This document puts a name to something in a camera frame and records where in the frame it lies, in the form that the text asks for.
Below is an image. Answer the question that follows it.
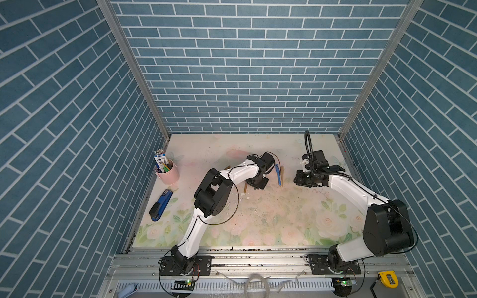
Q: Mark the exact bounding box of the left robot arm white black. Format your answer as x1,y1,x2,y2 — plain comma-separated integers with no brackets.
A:
170,152,276,274

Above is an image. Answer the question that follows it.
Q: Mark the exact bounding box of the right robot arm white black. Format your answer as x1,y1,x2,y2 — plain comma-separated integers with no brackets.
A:
294,150,418,274

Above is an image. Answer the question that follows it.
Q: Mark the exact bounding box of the box in pen cup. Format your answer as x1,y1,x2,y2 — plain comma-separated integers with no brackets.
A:
154,150,170,173

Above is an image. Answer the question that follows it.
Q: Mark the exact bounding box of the blue stapler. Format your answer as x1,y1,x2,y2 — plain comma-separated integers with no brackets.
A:
149,189,173,222

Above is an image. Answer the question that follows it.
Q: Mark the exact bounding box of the blue pen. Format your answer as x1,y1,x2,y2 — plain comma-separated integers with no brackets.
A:
275,165,282,186

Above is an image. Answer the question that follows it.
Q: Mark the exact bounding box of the pink pen holder cup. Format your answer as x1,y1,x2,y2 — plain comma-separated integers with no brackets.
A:
155,161,180,185

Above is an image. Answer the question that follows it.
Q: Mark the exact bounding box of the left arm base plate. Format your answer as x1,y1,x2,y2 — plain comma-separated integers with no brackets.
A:
159,253,212,277

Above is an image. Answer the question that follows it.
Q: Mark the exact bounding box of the aluminium rail frame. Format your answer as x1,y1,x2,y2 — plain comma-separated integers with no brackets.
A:
99,248,425,298

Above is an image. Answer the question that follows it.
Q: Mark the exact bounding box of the yellow tape measure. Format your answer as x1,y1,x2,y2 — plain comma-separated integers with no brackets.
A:
378,270,399,289

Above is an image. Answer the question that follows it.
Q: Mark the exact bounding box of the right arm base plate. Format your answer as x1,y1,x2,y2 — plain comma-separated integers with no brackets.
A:
304,253,361,275

